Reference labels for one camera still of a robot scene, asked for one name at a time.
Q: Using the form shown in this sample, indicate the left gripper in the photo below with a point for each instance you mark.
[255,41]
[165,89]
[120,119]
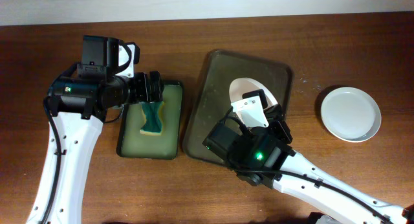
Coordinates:
[141,81]

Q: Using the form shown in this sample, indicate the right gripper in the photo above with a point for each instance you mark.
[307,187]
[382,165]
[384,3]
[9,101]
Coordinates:
[275,118]

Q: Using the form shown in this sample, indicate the green yellow sponge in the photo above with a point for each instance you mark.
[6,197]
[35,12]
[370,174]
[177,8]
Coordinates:
[153,123]

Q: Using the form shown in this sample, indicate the pink-rimmed plate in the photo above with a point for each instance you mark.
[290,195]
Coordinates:
[240,88]

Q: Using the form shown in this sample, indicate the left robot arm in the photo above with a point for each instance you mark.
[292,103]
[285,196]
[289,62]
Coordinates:
[76,107]

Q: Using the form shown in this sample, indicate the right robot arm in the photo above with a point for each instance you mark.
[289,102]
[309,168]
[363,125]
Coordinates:
[263,156]

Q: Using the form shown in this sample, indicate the dark brown serving tray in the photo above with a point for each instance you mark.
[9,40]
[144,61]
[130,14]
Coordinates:
[213,101]

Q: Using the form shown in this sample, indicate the green soapy water tray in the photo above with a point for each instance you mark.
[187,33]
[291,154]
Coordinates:
[133,144]

